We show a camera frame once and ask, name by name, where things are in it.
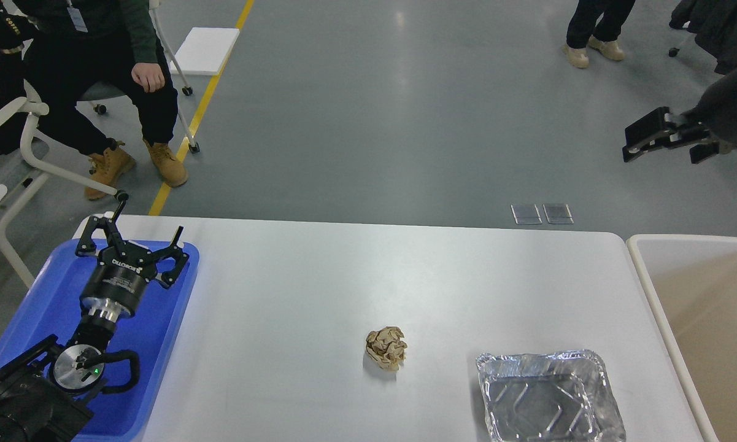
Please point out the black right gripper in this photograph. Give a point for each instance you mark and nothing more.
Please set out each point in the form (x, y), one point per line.
(716, 113)

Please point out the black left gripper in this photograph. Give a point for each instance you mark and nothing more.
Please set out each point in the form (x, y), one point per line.
(115, 279)

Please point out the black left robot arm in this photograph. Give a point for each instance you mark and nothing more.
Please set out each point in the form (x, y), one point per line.
(84, 355)

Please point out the blue plastic tray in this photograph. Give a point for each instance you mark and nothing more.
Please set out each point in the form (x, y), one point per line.
(52, 306)

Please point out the rolling rack with dark coats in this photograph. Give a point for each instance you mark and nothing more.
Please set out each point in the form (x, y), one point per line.
(714, 24)

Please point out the person in black trousers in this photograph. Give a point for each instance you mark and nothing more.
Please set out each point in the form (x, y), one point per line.
(598, 25)

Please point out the right floor metal plate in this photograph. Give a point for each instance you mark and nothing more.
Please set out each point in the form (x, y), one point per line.
(558, 214)

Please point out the floor metal plate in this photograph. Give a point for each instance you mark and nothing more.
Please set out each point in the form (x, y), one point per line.
(526, 214)
(558, 214)

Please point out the beige plastic bin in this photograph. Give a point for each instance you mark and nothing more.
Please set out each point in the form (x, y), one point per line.
(690, 283)

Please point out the left floor metal plate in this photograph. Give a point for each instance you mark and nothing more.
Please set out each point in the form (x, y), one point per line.
(526, 214)

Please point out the white office chair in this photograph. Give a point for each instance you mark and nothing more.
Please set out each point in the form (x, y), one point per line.
(32, 105)

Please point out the seated person tan boots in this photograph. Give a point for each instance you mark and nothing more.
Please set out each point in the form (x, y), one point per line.
(81, 43)

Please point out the white foam board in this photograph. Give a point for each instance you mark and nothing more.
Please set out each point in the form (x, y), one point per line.
(204, 51)

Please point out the crumpled brown paper ball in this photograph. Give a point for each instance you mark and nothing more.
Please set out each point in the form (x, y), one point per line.
(386, 347)

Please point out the aluminium foil tray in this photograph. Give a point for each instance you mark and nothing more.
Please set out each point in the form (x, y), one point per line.
(562, 396)

